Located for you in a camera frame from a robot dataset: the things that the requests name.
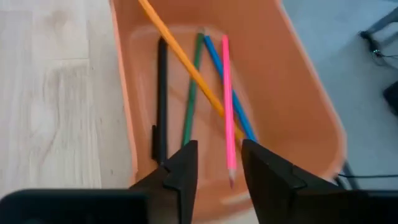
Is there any orange pencil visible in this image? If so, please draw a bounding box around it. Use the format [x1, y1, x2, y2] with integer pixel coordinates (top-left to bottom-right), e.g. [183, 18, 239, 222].
[137, 0, 246, 141]

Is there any green pencil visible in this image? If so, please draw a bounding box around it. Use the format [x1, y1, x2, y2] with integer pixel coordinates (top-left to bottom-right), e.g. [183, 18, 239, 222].
[181, 32, 206, 147]

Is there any black pencil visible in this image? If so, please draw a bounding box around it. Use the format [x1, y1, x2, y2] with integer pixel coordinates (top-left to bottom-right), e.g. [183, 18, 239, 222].
[151, 36, 169, 166]

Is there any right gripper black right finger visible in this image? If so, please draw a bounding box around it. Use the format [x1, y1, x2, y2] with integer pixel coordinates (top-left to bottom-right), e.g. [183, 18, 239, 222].
[241, 139, 343, 224]

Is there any blue pencil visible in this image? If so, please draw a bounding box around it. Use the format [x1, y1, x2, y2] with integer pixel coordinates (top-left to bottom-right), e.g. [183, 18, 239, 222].
[202, 34, 258, 142]

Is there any orange plastic bin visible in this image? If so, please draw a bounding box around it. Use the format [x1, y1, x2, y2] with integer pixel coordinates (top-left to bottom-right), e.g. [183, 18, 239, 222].
[108, 0, 348, 224]

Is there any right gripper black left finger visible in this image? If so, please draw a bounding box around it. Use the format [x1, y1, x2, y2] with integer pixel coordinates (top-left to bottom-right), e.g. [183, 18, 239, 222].
[129, 140, 199, 224]

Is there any grey metal furniture leg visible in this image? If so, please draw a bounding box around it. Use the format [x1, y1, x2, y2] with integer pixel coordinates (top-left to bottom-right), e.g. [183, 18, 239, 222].
[359, 6, 398, 47]

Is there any pink pencil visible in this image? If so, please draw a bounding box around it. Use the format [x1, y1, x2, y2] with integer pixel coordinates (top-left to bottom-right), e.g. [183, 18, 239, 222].
[221, 34, 239, 190]

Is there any black floor object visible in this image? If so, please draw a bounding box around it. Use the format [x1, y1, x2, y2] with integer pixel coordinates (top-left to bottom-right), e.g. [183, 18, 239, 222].
[382, 80, 398, 118]

